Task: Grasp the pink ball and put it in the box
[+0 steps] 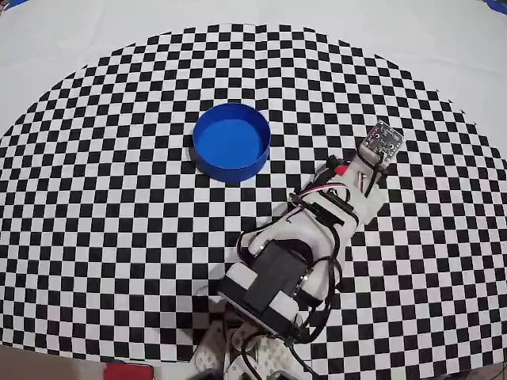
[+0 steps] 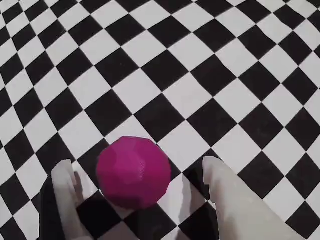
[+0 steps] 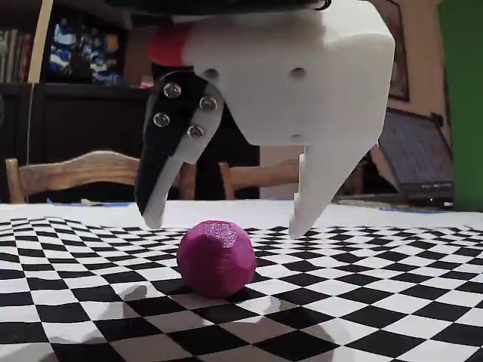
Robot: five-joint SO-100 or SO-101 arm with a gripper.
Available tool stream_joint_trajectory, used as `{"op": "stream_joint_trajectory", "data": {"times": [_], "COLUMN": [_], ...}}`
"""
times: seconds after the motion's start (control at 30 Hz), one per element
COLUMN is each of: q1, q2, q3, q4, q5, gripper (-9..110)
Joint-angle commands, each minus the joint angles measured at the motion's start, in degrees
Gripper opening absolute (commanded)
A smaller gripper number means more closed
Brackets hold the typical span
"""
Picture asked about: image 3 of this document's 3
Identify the open black laptop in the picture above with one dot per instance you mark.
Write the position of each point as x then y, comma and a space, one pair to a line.
415, 158

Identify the green upright panel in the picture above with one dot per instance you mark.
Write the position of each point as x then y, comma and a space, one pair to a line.
464, 94

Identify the blue tape strip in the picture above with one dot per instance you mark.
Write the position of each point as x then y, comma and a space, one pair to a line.
113, 204

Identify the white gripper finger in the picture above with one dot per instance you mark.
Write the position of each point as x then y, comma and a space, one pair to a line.
320, 181

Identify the wooden chair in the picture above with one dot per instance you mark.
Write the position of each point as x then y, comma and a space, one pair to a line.
75, 169
264, 173

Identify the black white checkered mat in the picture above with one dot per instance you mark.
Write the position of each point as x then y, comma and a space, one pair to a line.
377, 301

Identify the row of grey books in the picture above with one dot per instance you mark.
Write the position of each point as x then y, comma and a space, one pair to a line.
15, 56

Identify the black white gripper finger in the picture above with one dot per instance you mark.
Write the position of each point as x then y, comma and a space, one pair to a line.
162, 151

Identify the narrow framed picture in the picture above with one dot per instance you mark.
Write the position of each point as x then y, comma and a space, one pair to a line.
400, 75

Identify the black sideboard cabinet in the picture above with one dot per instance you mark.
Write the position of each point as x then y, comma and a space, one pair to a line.
75, 120

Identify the starry night picture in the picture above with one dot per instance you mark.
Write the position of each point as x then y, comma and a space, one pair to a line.
87, 53

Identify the light wooden bookshelf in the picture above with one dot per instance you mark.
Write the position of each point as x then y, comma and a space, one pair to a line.
39, 45

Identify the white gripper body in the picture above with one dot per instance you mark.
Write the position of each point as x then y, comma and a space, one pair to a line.
302, 94

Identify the pink faceted ball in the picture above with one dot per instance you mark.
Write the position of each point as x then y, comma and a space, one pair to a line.
215, 264

